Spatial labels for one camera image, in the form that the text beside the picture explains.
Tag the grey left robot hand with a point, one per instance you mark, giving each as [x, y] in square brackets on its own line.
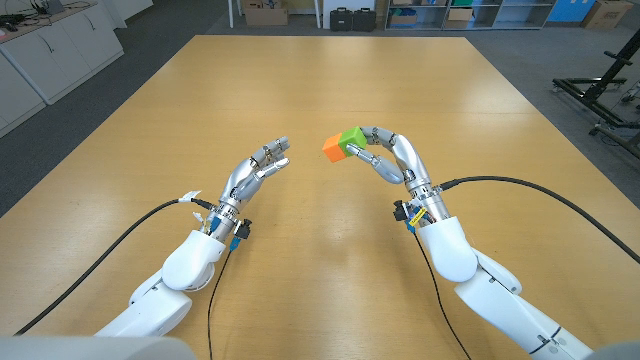
[250, 175]

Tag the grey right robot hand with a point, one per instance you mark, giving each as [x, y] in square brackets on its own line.
[405, 157]

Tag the green magnetic block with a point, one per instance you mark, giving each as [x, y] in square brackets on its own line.
[352, 140]

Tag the orange magnetic block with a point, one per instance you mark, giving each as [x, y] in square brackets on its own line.
[334, 147]

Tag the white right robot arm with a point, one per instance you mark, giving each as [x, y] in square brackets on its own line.
[480, 280]

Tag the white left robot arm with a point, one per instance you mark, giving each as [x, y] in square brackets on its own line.
[185, 265]

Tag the black hard case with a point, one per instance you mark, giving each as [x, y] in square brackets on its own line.
[364, 20]
[341, 20]

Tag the small cardboard box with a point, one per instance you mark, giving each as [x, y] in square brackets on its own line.
[459, 17]

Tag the wide cardboard box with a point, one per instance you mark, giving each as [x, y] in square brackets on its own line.
[265, 16]

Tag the green storage bin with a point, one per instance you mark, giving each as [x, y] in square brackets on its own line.
[462, 2]

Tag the white shelving unit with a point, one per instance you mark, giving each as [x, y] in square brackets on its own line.
[525, 15]

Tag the white cabinet row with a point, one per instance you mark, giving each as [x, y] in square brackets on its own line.
[65, 50]

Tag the black metal stand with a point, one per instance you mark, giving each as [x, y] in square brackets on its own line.
[614, 69]

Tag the angled cardboard box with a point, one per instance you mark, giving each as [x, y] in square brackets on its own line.
[607, 14]

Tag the dark grey desk device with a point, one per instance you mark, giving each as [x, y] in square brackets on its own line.
[50, 6]

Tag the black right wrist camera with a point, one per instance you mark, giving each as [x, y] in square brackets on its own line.
[400, 211]

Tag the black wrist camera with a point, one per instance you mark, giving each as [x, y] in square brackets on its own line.
[243, 229]
[400, 211]

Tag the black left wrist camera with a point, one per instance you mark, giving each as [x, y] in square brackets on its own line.
[243, 229]

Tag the white table frame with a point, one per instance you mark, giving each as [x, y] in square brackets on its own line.
[231, 15]

